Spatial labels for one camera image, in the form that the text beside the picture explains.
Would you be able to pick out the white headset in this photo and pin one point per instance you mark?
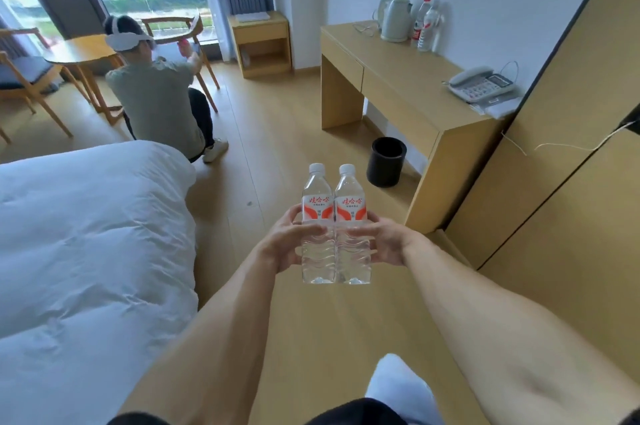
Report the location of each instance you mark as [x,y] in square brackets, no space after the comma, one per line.
[125,41]

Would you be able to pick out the black trash bin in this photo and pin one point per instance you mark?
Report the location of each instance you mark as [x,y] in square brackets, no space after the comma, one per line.
[386,162]

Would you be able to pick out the round wooden side table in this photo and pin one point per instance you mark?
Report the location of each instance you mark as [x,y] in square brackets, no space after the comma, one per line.
[80,52]

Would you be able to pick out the black t-shirt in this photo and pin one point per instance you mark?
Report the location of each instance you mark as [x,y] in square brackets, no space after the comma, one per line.
[355,412]

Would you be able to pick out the white folded cloth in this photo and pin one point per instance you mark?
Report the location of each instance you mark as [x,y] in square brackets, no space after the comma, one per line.
[252,17]

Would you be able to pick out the light denim shorts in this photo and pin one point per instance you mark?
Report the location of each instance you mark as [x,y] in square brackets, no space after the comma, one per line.
[400,384]

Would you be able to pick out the person's right forearm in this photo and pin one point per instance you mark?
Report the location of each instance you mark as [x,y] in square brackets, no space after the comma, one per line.
[500,339]

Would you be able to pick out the white telephone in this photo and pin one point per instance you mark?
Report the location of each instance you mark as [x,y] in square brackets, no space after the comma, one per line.
[480,84]

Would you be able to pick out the red cap water bottle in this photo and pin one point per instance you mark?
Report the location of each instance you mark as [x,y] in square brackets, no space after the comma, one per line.
[419,22]

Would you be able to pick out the bagged remote control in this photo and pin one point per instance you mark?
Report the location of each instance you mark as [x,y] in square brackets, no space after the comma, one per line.
[500,107]

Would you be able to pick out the wooden armchair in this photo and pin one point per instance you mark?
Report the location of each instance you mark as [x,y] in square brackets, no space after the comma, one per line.
[192,32]
[25,69]

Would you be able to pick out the white cap water bottle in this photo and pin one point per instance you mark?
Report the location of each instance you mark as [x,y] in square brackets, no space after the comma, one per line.
[350,207]
[429,29]
[317,204]

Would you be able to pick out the person's left forearm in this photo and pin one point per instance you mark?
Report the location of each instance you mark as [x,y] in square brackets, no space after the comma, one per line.
[215,339]

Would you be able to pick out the low wooden cabinet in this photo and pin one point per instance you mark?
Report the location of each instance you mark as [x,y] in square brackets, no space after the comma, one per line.
[260,44]

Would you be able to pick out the person's right hand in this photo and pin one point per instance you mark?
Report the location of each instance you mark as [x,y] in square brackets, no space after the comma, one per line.
[395,242]

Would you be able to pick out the person's left hand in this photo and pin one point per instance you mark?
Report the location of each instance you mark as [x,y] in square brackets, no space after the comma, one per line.
[282,244]

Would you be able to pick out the white bed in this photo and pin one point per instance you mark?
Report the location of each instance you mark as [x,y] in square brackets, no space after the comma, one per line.
[90,264]

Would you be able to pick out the white electric kettle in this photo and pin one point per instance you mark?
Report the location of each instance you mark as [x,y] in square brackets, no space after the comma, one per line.
[397,19]

